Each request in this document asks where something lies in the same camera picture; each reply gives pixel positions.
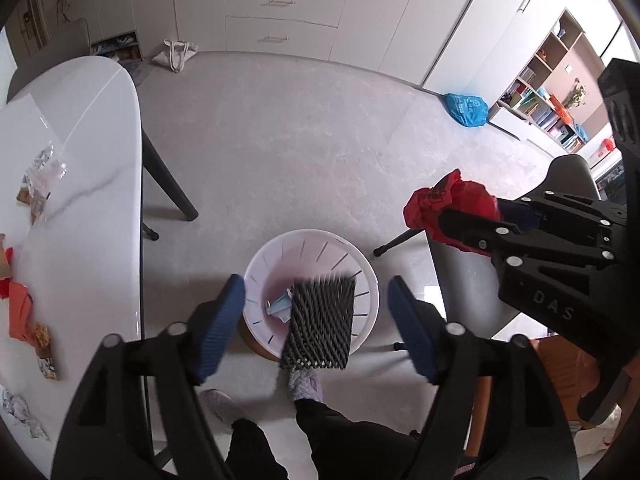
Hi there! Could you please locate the brown cardboard piece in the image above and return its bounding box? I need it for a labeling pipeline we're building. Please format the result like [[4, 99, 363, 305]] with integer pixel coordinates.
[[0, 232, 16, 281]]

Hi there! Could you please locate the built-in steel oven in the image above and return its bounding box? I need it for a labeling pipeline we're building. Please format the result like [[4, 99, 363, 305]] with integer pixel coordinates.
[[10, 0, 51, 56]]

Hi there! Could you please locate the white slotted waste bin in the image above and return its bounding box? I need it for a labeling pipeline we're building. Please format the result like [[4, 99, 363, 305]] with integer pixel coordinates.
[[242, 229, 381, 361]]

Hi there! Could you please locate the blue plastic bag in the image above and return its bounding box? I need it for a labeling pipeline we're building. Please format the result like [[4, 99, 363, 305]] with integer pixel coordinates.
[[444, 92, 489, 128]]

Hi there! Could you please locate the black table leg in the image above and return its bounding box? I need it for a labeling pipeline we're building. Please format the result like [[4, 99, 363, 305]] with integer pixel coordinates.
[[141, 125, 199, 222]]

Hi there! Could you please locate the clear plastic wrapper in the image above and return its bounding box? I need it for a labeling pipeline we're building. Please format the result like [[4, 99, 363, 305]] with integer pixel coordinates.
[[22, 142, 68, 193]]

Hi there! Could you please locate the white left shoe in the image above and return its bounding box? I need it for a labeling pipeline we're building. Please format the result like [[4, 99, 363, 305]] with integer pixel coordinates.
[[200, 389, 238, 426]]

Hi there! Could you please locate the open bookshelf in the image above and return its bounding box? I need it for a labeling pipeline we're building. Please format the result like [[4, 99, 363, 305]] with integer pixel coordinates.
[[487, 7, 601, 156]]

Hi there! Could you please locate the red plastic bag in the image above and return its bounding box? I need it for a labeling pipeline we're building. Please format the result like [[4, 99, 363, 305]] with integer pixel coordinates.
[[404, 170, 501, 258]]

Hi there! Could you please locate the wooden stool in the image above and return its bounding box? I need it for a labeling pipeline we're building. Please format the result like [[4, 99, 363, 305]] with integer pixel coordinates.
[[237, 317, 286, 363]]

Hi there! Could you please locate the white cabinet with drawers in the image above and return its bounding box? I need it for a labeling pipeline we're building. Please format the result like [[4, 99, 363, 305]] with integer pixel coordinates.
[[90, 0, 566, 96]]

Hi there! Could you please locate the white right shoe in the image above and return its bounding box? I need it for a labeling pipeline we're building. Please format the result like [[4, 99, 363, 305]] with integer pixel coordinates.
[[287, 367, 326, 403]]

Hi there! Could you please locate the small brown snack wrapper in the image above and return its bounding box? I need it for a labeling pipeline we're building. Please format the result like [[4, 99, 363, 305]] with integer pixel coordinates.
[[17, 185, 48, 226]]

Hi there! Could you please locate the person's right leg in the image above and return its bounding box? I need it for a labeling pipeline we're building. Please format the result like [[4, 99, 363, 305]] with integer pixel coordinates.
[[295, 399, 421, 480]]

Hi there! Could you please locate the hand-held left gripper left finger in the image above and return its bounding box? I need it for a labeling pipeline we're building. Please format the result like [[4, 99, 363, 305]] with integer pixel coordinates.
[[50, 274, 247, 480]]

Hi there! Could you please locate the orange paper piece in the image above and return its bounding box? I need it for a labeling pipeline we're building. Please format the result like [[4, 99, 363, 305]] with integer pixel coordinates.
[[7, 280, 36, 341]]

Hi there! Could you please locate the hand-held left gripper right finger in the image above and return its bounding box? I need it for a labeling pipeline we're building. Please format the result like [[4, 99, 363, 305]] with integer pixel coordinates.
[[386, 275, 582, 480]]

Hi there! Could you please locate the person's leg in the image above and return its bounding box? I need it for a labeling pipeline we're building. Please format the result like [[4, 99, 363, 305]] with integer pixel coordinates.
[[225, 419, 291, 480], [295, 399, 421, 480]]

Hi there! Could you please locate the grey chair with black legs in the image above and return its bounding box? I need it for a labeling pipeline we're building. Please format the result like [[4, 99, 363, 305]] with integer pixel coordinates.
[[372, 155, 603, 356]]

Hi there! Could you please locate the crumpled pale wrapper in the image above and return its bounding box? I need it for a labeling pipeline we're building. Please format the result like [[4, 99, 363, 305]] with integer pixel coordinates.
[[265, 287, 296, 323]]

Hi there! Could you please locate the white shoe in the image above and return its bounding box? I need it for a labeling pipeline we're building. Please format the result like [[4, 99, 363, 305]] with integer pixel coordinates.
[[287, 367, 326, 403], [200, 389, 238, 426]]

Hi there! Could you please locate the orange wooden furniture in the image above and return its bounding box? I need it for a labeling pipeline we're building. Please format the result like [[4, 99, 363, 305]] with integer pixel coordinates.
[[470, 335, 601, 461]]

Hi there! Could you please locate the person's left leg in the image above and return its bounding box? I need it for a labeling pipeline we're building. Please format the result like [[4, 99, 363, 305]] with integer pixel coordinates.
[[225, 419, 291, 480]]

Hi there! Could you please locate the dried flower bunch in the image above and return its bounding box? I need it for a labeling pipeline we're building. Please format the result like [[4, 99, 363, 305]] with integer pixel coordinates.
[[562, 77, 588, 111]]

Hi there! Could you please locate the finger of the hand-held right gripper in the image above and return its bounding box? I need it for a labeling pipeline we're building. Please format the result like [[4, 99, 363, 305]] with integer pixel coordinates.
[[496, 187, 628, 241], [436, 207, 618, 268]]

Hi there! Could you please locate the white tote bag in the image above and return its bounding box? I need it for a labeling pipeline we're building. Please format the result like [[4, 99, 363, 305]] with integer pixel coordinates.
[[151, 39, 199, 73]]

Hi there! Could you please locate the crumpled white paper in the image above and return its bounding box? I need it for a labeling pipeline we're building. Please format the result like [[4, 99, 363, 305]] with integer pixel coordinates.
[[0, 385, 51, 443]]

